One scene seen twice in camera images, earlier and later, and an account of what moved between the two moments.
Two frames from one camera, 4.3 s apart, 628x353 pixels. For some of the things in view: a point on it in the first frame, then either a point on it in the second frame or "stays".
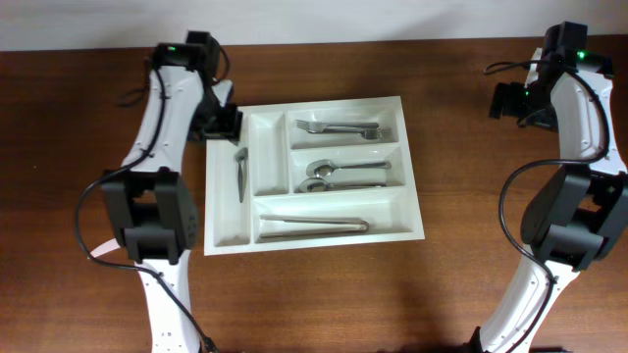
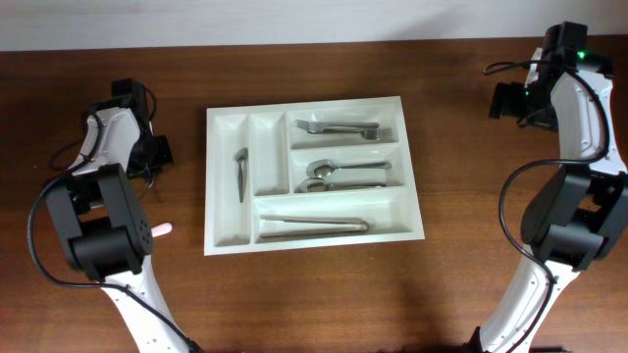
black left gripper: (228, 127) → (166, 159)
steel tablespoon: (318, 185) stays
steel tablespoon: (323, 168) stays
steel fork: (315, 127) stays
